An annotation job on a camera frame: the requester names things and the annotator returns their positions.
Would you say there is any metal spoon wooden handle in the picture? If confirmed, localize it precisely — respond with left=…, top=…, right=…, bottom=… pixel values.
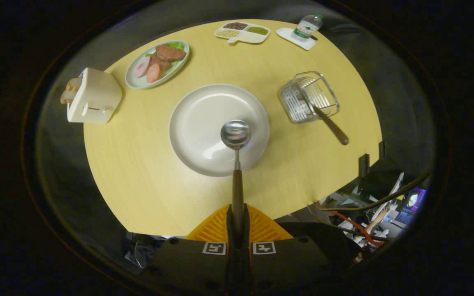
left=220, top=120, right=252, bottom=247

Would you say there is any brown meat piece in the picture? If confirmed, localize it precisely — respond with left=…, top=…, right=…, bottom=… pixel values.
left=155, top=44, right=187, bottom=63

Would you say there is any white divided seasoning dish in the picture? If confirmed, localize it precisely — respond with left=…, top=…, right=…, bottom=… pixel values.
left=214, top=21, right=271, bottom=44

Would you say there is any white square coaster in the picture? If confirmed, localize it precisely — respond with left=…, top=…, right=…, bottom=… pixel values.
left=276, top=27, right=317, bottom=51

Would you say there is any metal fork wooden handle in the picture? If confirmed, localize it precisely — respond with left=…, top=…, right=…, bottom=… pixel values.
left=294, top=78, right=350, bottom=146

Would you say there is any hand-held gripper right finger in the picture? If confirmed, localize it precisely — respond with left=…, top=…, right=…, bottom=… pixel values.
left=243, top=203, right=333, bottom=294

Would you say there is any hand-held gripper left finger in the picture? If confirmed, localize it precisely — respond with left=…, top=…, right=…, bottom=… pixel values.
left=144, top=203, right=239, bottom=294

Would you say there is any light green plate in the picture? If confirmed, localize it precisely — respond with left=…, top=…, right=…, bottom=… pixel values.
left=125, top=40, right=190, bottom=90

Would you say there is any wire cutlery basket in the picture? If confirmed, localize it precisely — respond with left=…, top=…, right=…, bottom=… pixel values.
left=279, top=71, right=341, bottom=124

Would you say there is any lit screen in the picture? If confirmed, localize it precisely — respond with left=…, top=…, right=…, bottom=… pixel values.
left=402, top=188, right=427, bottom=214

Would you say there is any orange cable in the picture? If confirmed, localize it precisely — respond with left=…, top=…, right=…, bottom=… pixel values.
left=317, top=201, right=386, bottom=247

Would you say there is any thick black cable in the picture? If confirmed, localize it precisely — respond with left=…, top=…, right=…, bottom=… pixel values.
left=319, top=171, right=431, bottom=212

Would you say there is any white toaster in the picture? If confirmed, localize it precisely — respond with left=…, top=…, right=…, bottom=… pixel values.
left=67, top=67, right=123, bottom=124

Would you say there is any pink ham slice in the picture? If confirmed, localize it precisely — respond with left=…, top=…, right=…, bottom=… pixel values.
left=133, top=56, right=152, bottom=79

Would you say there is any white round plate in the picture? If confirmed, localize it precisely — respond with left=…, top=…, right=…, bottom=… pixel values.
left=169, top=83, right=270, bottom=178

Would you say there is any clear water bottle green cap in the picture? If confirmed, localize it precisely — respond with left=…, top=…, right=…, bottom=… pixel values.
left=293, top=13, right=324, bottom=43

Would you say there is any red sausage slice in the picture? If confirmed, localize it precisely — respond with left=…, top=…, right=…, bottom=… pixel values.
left=146, top=63, right=162, bottom=83

